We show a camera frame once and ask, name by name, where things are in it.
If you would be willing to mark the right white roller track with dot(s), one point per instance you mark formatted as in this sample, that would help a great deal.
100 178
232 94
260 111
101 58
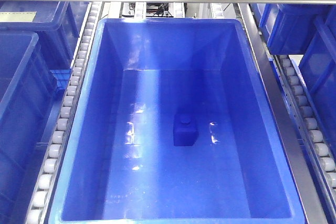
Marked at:
310 120

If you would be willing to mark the white roller track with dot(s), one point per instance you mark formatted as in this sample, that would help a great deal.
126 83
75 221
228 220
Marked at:
310 120
51 164

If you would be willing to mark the blue bin left rear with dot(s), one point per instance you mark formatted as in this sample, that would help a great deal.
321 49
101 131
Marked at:
57 24

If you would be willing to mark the large blue target bin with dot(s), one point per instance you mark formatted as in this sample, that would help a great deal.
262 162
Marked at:
121 165

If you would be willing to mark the blue bin left front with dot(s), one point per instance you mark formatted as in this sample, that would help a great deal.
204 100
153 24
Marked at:
27 93

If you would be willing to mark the left white roller track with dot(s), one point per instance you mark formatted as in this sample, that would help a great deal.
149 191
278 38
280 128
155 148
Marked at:
51 164

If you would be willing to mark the blue plastic block part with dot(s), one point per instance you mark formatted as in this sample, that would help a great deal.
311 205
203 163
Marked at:
185 130

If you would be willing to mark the blue bin right front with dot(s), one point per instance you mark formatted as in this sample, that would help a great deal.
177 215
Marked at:
318 70

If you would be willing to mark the blue bin right rear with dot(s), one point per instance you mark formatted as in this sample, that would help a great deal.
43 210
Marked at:
288 28

